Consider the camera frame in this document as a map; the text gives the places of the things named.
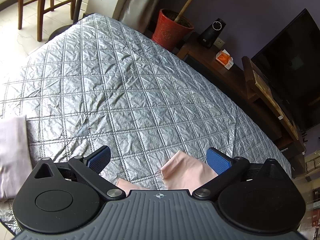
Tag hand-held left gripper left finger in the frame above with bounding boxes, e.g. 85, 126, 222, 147
34, 145, 127, 202

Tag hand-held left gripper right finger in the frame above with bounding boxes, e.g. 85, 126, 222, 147
192, 147, 288, 202

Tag pink pants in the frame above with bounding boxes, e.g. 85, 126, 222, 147
115, 150, 218, 197

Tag silver quilted blanket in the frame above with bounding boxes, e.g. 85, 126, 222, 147
0, 13, 292, 233

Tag dark wooden low cabinet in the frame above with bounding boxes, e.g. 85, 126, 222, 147
176, 32, 283, 140

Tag light wooden television stand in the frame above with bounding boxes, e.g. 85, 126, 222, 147
241, 56, 307, 155

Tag pale lilac cloth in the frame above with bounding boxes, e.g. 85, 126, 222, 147
0, 115, 34, 200

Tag orange tissue box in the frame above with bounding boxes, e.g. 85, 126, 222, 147
215, 50, 234, 69

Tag black television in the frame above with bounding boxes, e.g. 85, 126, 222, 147
251, 8, 320, 132

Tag black round-dial appliance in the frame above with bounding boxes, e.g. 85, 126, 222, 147
198, 18, 227, 49

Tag red plant pot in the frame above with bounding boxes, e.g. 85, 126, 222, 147
151, 9, 195, 52

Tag black standing fan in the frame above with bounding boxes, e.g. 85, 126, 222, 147
47, 0, 88, 42

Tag grey curtain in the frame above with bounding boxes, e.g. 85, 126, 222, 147
112, 0, 168, 33

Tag green potted tree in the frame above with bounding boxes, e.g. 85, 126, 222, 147
175, 0, 259, 23

